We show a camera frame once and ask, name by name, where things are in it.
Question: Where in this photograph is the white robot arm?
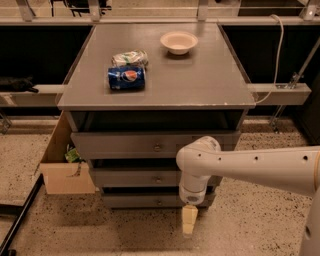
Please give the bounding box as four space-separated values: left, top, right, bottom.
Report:
176 136 320 256

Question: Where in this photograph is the grey top drawer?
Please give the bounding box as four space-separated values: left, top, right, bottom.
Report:
71 131 240 160

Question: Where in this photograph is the grey drawer cabinet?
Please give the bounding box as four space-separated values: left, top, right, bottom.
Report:
58 23 254 197

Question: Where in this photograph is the green packet in box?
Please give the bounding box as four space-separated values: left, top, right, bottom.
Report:
65 148 82 163

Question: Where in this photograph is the cardboard box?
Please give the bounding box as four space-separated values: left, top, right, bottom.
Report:
39 113 96 194

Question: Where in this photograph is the blue pepsi can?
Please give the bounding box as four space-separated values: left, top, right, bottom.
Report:
108 66 145 90

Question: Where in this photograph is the crushed green white can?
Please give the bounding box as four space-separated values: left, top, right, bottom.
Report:
111 50 148 67

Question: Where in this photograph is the black floor bar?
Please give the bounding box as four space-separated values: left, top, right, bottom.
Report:
0 175 44 256

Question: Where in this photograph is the white bowl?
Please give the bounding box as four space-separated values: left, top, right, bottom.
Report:
160 31 198 55

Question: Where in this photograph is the black object on ledge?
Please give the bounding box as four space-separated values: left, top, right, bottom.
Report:
0 77 39 93

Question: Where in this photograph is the white cable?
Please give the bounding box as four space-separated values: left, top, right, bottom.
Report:
255 13 285 105

